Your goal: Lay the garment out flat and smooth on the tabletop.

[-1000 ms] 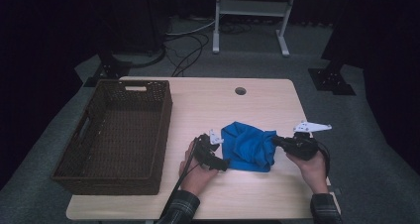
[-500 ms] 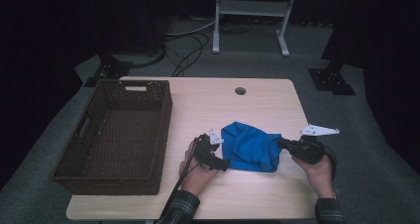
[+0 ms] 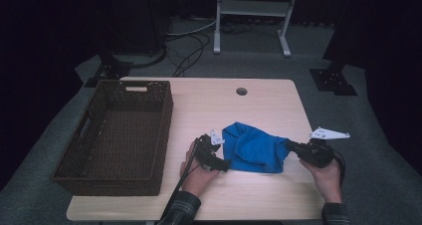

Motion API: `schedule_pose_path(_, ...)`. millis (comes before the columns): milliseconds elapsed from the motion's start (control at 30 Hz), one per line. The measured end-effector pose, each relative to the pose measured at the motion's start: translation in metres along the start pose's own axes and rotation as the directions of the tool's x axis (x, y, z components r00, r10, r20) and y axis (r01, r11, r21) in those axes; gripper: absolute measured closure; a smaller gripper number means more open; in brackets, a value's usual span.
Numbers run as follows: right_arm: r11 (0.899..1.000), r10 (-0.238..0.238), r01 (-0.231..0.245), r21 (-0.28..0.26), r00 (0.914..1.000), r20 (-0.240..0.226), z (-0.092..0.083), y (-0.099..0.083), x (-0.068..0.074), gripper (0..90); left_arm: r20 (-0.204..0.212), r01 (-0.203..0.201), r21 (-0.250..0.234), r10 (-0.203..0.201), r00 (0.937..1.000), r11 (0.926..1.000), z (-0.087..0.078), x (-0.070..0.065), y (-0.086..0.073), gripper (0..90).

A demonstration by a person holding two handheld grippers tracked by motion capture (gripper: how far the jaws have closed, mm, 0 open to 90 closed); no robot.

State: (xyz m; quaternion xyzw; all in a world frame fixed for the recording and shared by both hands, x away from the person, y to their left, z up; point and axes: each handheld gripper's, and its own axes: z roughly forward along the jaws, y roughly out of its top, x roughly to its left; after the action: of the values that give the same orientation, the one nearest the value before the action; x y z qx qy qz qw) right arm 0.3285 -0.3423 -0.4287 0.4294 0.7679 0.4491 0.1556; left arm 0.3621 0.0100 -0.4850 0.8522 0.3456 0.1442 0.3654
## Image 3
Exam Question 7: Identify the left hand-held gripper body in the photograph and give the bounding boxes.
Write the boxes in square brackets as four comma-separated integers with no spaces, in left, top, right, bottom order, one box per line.
[193,128,226,169]

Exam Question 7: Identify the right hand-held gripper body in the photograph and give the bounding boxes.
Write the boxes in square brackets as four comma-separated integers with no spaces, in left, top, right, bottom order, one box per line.
[298,126,351,169]

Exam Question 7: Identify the blue printed t-shirt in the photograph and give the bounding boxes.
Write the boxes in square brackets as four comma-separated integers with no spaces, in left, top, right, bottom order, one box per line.
[221,120,293,174]

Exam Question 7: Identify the brown wicker basket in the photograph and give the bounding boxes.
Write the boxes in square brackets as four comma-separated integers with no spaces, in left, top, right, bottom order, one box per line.
[51,79,174,197]

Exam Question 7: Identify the person's left hand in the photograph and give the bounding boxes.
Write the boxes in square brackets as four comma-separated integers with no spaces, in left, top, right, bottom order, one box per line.
[179,141,220,198]

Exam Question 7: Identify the person's right hand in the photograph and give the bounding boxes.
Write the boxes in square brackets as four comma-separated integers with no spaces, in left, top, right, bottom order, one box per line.
[300,158,342,204]

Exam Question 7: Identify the black stand base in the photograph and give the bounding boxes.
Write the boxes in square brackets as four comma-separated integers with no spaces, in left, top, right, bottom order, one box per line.
[309,67,358,97]
[84,52,134,89]

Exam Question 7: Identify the white metal stand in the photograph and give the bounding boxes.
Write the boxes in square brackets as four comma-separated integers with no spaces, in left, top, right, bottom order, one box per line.
[213,0,301,58]

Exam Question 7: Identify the right hand-held gripper black cable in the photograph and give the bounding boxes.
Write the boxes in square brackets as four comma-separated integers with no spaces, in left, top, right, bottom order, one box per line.
[331,147,347,187]

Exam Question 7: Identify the hand-held gripper black cable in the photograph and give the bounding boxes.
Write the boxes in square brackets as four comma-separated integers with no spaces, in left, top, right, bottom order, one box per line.
[159,136,203,223]
[331,147,347,187]

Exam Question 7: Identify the left hand-held gripper black cable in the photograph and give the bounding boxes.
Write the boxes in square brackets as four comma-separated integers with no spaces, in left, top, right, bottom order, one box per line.
[159,136,203,223]

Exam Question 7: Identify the thin black floor cable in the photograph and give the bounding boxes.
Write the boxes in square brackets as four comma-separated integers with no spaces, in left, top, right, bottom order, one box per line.
[171,33,212,79]

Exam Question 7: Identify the thick black floor cable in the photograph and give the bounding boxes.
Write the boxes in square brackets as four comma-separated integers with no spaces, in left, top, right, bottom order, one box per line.
[131,44,168,70]

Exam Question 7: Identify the grey floor cable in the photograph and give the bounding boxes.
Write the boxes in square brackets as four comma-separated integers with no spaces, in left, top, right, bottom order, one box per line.
[165,19,218,38]

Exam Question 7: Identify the tangled black floor cables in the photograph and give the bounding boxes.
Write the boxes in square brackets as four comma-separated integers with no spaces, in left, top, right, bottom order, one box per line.
[219,20,254,36]

